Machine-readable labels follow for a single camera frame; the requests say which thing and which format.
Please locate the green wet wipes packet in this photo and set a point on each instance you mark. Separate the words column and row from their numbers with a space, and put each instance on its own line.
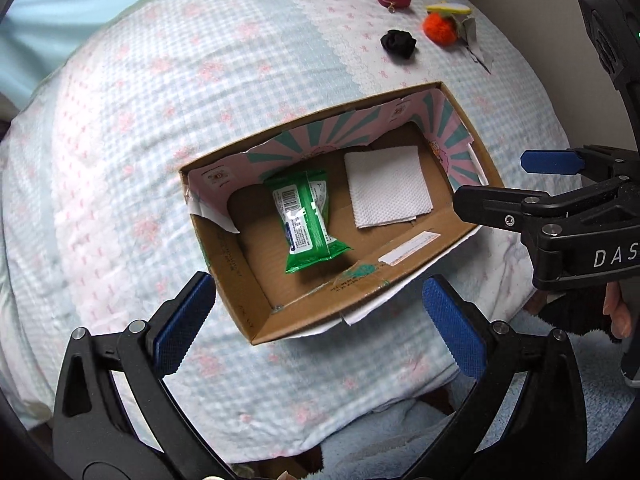
column 302, row 210

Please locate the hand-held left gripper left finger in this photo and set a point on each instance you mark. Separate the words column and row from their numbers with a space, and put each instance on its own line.
column 182, row 327

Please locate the white paper napkin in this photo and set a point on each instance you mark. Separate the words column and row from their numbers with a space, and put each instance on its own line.
column 387, row 187

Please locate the printed cardboard box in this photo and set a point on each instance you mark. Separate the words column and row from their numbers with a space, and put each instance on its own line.
column 380, row 245

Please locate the orange pompom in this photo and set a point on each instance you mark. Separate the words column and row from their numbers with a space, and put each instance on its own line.
column 440, row 29

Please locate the black scrunchie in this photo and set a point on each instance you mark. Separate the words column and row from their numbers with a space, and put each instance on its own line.
column 398, row 43

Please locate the person's blue fleece clothing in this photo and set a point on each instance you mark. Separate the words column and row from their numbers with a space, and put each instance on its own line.
column 380, row 435

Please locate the light blue hanging cloth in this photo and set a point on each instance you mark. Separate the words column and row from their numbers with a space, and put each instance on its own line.
column 50, row 25

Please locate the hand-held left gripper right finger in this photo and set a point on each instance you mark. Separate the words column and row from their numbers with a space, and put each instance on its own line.
column 452, row 325

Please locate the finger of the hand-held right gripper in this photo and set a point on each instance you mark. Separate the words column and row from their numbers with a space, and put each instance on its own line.
column 490, row 205
column 550, row 161

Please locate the person's right hand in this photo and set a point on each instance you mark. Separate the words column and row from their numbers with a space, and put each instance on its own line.
column 616, row 310

